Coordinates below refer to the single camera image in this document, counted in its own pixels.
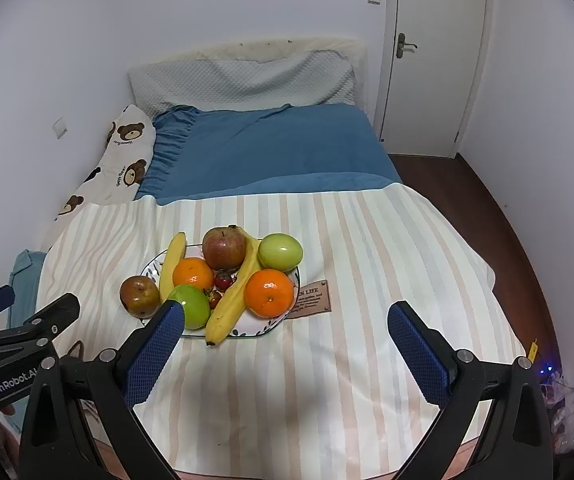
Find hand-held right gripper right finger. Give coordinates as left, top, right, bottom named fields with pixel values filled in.
left=387, top=301, right=554, bottom=480

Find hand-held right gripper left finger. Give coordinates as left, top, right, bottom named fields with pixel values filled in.
left=19, top=300, right=186, bottom=480

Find reddish brown apple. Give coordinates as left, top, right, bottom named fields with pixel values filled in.
left=120, top=275, right=161, bottom=318
left=202, top=226, right=247, bottom=271

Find green apple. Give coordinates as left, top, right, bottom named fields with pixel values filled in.
left=258, top=233, right=303, bottom=272
left=167, top=284, right=211, bottom=331

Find floral ceramic plate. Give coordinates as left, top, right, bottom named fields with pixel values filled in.
left=142, top=242, right=301, bottom=339

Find light blue cloth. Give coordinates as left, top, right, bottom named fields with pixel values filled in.
left=8, top=249, right=46, bottom=333

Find striped cream blanket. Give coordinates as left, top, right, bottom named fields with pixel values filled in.
left=37, top=182, right=528, bottom=476

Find large yellow banana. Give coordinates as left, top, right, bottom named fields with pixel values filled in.
left=205, top=227, right=264, bottom=346

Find small orange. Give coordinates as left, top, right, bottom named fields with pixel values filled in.
left=172, top=257, right=215, bottom=292

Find small yellow banana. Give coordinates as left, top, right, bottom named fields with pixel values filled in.
left=158, top=231, right=188, bottom=302

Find brown leather blanket label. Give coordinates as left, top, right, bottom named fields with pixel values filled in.
left=289, top=278, right=331, bottom=319

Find large orange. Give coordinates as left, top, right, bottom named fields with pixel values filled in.
left=244, top=269, right=296, bottom=319

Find bear print pillow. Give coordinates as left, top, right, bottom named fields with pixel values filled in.
left=54, top=105, right=158, bottom=222

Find blue blanket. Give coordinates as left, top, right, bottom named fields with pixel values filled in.
left=134, top=104, right=402, bottom=206

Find grey dotted pillow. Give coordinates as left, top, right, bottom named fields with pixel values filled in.
left=128, top=50, right=357, bottom=117

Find white door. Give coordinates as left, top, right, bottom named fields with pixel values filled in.
left=374, top=0, right=494, bottom=161

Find cream bed headboard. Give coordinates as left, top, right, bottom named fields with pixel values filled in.
left=167, top=36, right=369, bottom=111

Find tangled cables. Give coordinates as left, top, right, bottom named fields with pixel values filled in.
left=538, top=365, right=574, bottom=457

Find metal door handle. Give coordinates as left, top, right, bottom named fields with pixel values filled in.
left=396, top=33, right=418, bottom=60

